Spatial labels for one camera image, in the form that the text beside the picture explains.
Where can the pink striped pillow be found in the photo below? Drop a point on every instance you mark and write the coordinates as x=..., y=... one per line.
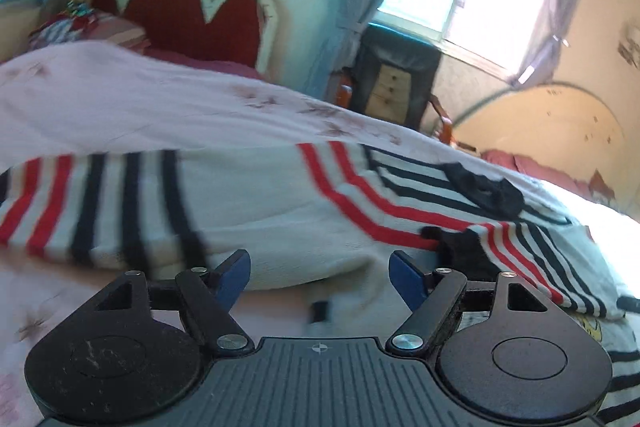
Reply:
x=100, y=32

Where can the red patterned cushion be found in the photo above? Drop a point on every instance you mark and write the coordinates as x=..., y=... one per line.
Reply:
x=601, y=188

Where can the wooden drawer cabinet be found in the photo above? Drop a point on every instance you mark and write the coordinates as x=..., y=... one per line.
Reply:
x=390, y=92

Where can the black chair with wooden armrests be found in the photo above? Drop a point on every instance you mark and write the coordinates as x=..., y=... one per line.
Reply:
x=395, y=52

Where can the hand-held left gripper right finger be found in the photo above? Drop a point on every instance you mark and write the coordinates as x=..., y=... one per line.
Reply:
x=405, y=278

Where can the wall lamp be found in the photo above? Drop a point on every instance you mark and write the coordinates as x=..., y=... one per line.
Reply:
x=631, y=44

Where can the floral bed sheet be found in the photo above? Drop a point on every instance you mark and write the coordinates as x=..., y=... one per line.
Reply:
x=150, y=107

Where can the red navy striped white sweater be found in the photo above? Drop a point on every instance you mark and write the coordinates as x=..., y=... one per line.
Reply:
x=250, y=207

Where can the red headboard with white frame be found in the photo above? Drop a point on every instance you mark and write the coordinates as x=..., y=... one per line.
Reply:
x=200, y=22

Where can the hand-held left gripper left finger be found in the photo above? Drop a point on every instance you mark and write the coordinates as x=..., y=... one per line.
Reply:
x=235, y=276

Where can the cream round headboard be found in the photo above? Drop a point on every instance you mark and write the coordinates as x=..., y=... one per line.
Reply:
x=540, y=132

